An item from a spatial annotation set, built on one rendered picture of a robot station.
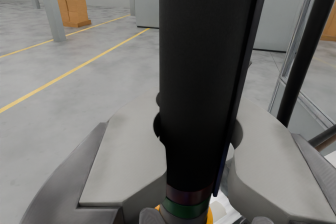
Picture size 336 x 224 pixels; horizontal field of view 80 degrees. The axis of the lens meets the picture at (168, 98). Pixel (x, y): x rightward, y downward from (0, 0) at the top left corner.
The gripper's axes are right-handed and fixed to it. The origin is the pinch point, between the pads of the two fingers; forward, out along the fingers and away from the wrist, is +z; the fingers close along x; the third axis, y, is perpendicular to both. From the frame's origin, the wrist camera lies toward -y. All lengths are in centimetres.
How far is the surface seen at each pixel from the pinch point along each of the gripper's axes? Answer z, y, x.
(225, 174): 25.7, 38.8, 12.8
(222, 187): 20.4, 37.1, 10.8
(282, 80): 121, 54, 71
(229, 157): 29.8, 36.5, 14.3
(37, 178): 100, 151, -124
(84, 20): 762, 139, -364
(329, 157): 22.5, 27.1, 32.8
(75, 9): 735, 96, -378
